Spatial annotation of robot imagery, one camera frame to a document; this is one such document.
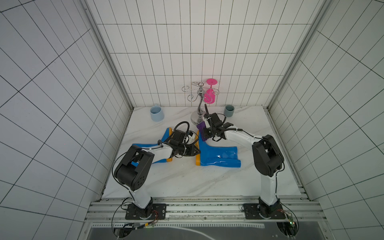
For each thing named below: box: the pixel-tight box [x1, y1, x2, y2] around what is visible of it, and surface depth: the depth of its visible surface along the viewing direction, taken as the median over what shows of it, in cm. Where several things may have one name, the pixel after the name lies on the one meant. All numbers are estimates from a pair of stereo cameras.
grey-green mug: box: [224, 104, 235, 117], surface depth 116 cm
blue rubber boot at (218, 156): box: [195, 130, 242, 168], surface depth 90 cm
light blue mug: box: [150, 104, 165, 122], surface depth 113 cm
